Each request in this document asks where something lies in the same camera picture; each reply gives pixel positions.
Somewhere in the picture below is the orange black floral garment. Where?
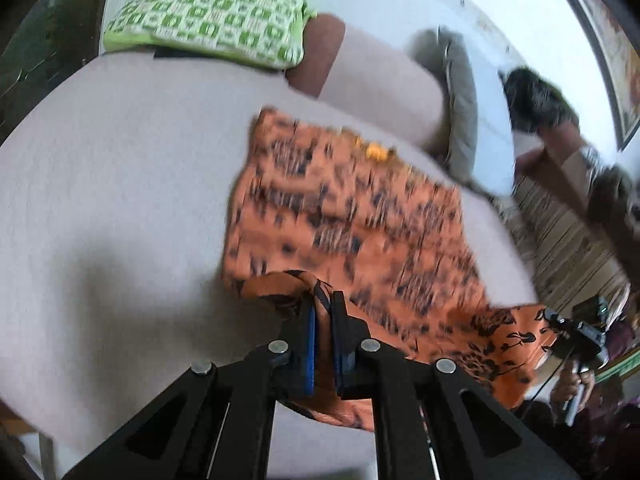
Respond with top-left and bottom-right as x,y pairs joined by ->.
222,107 -> 554,430

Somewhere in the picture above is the person's right hand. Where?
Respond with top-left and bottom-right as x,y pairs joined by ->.
550,360 -> 596,420

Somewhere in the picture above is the brown wooden headboard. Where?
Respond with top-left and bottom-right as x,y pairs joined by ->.
514,123 -> 640,281

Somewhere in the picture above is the grey blue pillow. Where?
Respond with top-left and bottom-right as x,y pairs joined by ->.
402,26 -> 516,196

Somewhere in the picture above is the dark furry cushion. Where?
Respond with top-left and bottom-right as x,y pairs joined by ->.
502,67 -> 579,134

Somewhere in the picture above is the pink quilted bed mattress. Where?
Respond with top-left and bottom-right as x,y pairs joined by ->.
0,49 -> 542,480

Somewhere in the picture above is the pink brown bolster cushion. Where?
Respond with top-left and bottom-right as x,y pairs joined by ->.
285,13 -> 450,155

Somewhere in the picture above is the green white patterned pillow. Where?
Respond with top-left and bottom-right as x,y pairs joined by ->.
103,0 -> 316,70

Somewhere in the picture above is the framed wall picture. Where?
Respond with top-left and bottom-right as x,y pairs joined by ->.
567,0 -> 639,152

